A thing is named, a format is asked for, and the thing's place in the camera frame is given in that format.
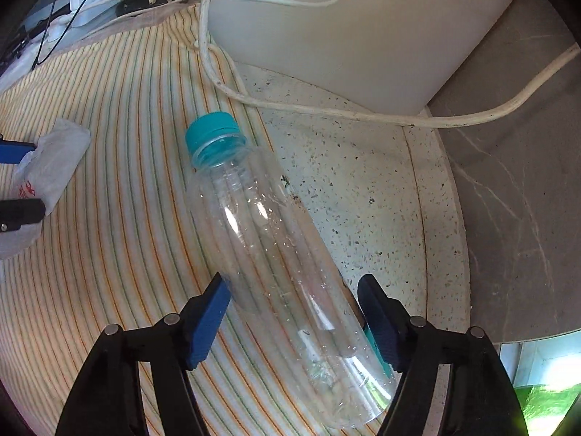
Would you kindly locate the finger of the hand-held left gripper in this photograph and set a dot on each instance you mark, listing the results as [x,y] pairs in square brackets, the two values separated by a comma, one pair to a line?
[20,213]
[13,152]

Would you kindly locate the white appliance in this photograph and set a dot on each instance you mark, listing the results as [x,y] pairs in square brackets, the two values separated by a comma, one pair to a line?
[363,45]

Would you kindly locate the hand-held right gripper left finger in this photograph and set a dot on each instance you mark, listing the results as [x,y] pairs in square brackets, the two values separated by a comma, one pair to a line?
[209,322]

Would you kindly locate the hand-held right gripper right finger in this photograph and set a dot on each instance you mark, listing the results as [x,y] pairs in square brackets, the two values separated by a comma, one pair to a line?
[376,322]

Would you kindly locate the green plastic bottle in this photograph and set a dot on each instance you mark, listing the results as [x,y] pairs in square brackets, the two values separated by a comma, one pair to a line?
[544,404]

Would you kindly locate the white wrapper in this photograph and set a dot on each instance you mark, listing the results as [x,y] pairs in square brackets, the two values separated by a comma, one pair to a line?
[54,163]

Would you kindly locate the clear plastic bottle teal cap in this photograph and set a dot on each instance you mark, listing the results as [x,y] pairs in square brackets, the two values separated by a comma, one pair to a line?
[272,245]

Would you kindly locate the striped towel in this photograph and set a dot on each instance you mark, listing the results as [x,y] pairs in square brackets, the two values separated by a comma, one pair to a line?
[127,190]

